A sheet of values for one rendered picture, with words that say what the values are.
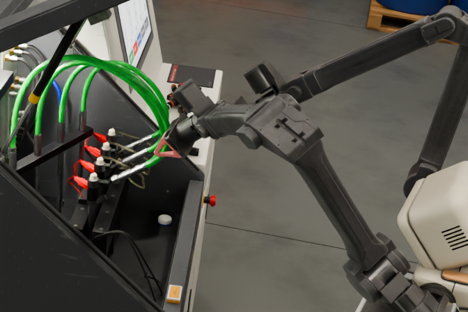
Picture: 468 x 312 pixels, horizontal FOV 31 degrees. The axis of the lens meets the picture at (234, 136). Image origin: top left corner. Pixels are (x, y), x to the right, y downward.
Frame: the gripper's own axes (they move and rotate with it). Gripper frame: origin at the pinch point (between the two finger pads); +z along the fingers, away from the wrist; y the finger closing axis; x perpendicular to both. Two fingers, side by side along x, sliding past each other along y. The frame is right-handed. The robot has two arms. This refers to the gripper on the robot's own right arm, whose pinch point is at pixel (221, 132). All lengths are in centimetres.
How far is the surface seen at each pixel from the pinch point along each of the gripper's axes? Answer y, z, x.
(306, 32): -49, 132, -408
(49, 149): 20.9, 37.5, 12.1
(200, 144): -6.5, 27.1, -31.7
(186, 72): 9, 44, -78
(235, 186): -63, 113, -171
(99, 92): 24.7, 29.6, -9.2
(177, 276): -19.6, 16.7, 27.7
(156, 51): 21, 47, -75
